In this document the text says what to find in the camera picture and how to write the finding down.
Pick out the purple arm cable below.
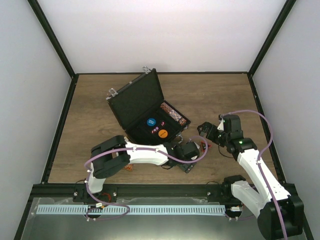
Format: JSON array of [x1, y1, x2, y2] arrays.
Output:
[[84, 135, 209, 222], [221, 109, 288, 240]]

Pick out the row of poker chips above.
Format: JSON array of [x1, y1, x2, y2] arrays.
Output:
[[160, 102, 187, 126]]

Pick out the light blue slotted rail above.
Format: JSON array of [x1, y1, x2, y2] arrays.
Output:
[[36, 204, 226, 216]]

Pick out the red dice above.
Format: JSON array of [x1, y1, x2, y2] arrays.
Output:
[[151, 121, 166, 134]]

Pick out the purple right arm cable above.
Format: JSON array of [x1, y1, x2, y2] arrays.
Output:
[[221, 109, 288, 240]]

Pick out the chrome case handle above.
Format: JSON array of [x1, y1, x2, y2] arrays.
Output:
[[176, 133, 184, 144]]

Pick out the small orange chip stack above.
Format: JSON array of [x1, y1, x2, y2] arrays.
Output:
[[124, 164, 134, 172]]

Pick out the red black triangular card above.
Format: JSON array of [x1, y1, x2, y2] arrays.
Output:
[[200, 141, 212, 153]]

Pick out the blue small blind button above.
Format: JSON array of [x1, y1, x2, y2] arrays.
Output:
[[146, 118, 157, 127]]

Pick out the orange big blind button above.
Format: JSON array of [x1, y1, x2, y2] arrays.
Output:
[[158, 129, 169, 139]]

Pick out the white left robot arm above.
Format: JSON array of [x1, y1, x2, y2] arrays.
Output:
[[84, 135, 200, 202]]

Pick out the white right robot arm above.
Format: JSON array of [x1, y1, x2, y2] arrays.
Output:
[[197, 112, 304, 240]]

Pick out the black poker set case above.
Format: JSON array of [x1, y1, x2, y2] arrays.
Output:
[[106, 66, 191, 145]]

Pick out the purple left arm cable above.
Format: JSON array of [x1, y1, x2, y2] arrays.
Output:
[[84, 135, 209, 222]]

